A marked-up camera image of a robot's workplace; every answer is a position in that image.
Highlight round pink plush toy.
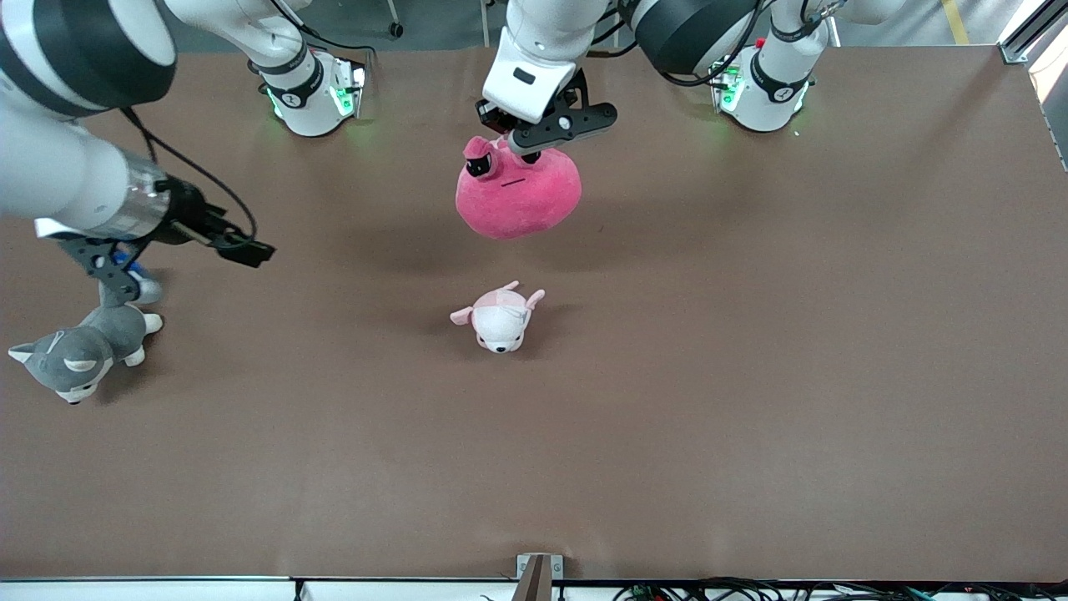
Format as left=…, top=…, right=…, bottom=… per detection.
left=456, top=136, right=582, bottom=240

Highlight aluminium frame profile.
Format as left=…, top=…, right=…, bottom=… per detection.
left=999, top=0, right=1068, bottom=66

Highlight black cable bundle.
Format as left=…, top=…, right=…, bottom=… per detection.
left=613, top=578, right=1068, bottom=601

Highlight white pink plush dog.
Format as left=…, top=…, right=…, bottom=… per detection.
left=450, top=281, right=546, bottom=354

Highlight grey husky plush toy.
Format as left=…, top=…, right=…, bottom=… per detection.
left=8, top=275, right=164, bottom=406

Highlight metal table edge bracket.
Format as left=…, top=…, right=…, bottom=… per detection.
left=516, top=553, right=564, bottom=601

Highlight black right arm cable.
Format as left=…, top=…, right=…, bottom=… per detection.
left=121, top=107, right=258, bottom=245

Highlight black right base cable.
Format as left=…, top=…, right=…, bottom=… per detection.
left=267, top=0, right=375, bottom=66

